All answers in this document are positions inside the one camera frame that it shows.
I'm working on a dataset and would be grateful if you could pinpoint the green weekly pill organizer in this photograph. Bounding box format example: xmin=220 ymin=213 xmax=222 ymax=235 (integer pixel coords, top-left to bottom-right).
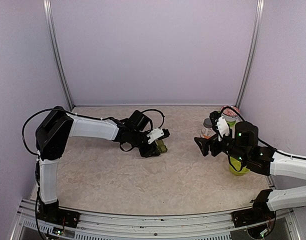
xmin=155 ymin=139 xmax=168 ymax=154

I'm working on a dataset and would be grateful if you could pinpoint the aluminium frame post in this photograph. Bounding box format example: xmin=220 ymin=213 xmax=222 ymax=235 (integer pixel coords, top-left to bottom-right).
xmin=42 ymin=0 xmax=75 ymax=110
xmin=235 ymin=0 xmax=265 ymax=108

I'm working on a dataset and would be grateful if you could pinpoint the right aluminium frame post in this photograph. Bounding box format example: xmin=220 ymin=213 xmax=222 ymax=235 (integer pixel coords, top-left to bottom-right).
xmin=235 ymin=0 xmax=265 ymax=108

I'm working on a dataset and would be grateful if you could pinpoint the lime green bowl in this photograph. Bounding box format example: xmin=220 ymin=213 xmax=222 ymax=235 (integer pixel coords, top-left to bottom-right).
xmin=229 ymin=157 xmax=250 ymax=176

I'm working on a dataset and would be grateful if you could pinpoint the left aluminium frame post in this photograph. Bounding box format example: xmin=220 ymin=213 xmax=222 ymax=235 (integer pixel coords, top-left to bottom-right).
xmin=42 ymin=0 xmax=75 ymax=110

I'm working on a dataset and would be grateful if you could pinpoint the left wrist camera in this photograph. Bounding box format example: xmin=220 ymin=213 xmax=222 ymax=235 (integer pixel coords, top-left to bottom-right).
xmin=158 ymin=128 xmax=170 ymax=140

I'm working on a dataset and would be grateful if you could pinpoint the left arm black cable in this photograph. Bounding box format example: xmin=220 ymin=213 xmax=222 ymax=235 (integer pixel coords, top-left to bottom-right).
xmin=142 ymin=108 xmax=167 ymax=132

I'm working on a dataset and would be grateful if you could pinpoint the front aluminium rail base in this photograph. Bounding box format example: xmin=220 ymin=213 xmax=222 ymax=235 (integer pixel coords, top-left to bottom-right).
xmin=6 ymin=199 xmax=304 ymax=240

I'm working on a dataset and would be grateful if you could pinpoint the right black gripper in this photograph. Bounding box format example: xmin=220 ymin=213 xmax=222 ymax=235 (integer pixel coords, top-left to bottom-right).
xmin=194 ymin=129 xmax=249 ymax=164

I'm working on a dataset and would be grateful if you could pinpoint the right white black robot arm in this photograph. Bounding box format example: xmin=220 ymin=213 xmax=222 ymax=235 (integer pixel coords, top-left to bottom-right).
xmin=194 ymin=121 xmax=306 ymax=222

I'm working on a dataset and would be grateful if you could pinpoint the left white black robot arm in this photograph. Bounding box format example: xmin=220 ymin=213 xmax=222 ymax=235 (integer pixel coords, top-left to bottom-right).
xmin=21 ymin=106 xmax=166 ymax=223

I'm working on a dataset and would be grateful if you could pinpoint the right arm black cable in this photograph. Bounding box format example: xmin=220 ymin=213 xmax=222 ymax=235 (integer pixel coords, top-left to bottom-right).
xmin=219 ymin=105 xmax=246 ymax=123

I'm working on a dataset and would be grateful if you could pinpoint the orange grey-capped supplement bottle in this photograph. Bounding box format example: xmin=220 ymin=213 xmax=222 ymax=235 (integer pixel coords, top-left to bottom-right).
xmin=200 ymin=118 xmax=213 ymax=139

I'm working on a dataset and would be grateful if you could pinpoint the red patterned white bowl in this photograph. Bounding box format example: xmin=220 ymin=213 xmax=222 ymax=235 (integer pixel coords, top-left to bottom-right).
xmin=220 ymin=105 xmax=240 ymax=124

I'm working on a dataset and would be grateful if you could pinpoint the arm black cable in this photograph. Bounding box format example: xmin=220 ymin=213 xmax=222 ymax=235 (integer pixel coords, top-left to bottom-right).
xmin=142 ymin=108 xmax=167 ymax=132
xmin=219 ymin=105 xmax=246 ymax=123

